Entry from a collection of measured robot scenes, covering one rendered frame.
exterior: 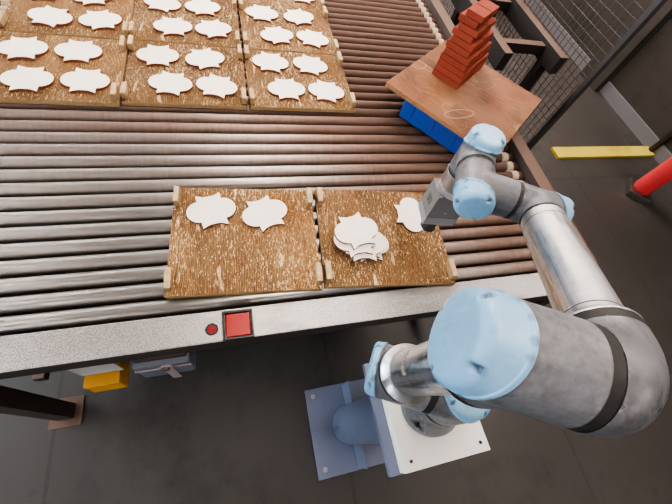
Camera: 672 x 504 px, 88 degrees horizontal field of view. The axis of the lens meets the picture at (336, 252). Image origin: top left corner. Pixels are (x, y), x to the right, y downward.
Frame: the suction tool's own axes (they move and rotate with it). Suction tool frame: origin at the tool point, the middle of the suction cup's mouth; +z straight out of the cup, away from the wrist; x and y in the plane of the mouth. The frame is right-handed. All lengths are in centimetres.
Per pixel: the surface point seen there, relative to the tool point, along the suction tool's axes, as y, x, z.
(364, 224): 14.7, -6.9, 10.7
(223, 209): 57, -11, 13
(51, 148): 109, -30, 14
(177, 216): 69, -8, 14
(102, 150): 95, -32, 14
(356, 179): 14.2, -30.1, 16.0
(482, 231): -30.0, -12.0, 17.6
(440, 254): -10.9, -0.6, 15.8
